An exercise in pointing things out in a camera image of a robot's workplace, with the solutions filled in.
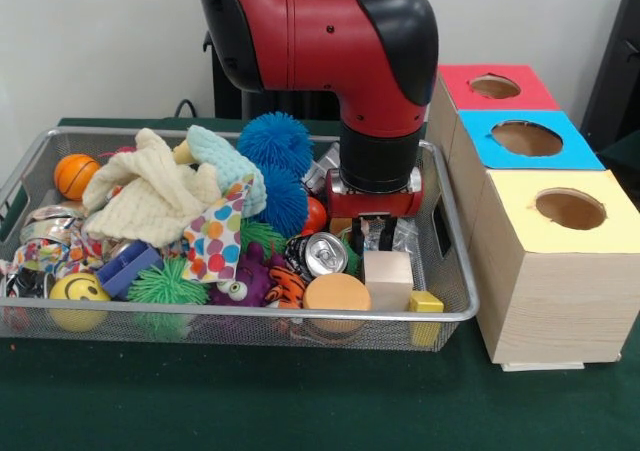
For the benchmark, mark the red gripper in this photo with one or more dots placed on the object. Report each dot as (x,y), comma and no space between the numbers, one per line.
(373,203)

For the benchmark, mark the brown plush toy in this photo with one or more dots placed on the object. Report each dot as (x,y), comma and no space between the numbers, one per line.
(340,225)

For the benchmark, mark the clear plastic packet blue label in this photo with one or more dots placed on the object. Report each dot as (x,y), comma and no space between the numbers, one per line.
(405,236)

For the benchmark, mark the blue fuzzy toy with eyes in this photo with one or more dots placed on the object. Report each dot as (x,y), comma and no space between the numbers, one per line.
(275,143)

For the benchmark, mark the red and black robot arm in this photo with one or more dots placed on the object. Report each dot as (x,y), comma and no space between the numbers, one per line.
(340,41)

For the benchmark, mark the clear mesh bin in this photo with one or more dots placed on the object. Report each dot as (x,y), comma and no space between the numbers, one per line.
(250,327)

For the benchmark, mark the wooden box with three holes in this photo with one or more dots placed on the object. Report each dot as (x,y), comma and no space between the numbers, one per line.
(550,291)

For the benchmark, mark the purple spiky ball with eyes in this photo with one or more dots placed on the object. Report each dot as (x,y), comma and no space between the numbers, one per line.
(240,286)

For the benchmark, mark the mint green knitted cloth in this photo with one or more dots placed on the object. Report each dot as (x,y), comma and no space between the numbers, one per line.
(238,166)

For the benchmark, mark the polka dot cloth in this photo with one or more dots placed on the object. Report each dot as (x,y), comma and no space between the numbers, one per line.
(212,243)

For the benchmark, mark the green spiky ball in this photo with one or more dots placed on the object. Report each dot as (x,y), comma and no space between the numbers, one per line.
(165,286)

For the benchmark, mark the cream knitted cloth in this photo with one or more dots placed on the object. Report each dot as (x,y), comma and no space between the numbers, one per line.
(140,206)

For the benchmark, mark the black chair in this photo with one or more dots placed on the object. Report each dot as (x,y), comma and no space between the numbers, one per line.
(620,71)

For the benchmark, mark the small orange basketball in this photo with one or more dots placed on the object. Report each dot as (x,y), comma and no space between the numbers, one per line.
(77,176)

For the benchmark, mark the yellow smiley ball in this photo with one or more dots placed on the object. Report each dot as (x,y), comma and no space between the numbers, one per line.
(78,299)

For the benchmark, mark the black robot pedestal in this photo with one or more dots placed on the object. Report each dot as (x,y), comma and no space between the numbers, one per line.
(290,103)

